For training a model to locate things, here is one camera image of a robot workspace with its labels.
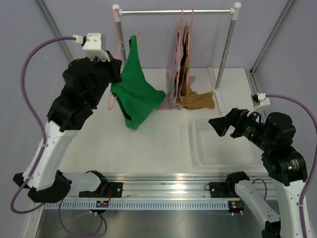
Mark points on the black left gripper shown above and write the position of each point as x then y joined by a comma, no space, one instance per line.
114,65

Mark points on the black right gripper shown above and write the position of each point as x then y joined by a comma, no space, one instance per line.
221,124

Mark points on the green tank top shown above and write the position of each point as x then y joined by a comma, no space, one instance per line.
136,97

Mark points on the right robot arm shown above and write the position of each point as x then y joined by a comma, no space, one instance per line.
284,165

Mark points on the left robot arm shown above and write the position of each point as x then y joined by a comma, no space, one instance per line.
66,116

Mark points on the pink tank top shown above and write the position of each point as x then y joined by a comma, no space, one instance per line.
170,102

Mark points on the pink hanger with brown top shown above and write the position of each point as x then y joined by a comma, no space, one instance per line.
186,47

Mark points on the white plastic basket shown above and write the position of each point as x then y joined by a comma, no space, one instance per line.
209,150

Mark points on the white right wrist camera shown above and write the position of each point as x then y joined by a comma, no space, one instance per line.
261,101

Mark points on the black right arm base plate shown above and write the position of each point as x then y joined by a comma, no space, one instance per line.
221,190

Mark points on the aluminium mounting rail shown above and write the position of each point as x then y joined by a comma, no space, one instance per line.
159,186

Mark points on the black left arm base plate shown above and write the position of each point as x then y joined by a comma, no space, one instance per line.
104,190

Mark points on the white slotted cable duct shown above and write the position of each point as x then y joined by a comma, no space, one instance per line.
140,205

